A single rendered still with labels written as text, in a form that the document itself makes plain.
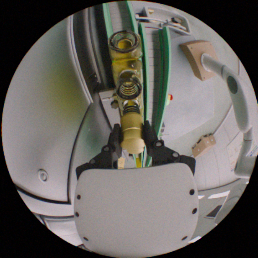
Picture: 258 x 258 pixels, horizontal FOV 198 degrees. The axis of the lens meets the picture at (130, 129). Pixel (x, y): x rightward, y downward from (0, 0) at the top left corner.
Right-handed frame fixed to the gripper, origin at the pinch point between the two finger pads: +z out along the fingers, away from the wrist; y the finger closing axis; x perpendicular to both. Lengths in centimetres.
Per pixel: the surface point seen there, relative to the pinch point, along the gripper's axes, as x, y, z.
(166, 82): 4.6, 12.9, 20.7
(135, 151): -5.8, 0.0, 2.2
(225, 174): -251, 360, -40
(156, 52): 16.9, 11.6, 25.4
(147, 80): 5.2, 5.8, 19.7
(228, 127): -116, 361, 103
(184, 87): -1, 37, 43
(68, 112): 4.1, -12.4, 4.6
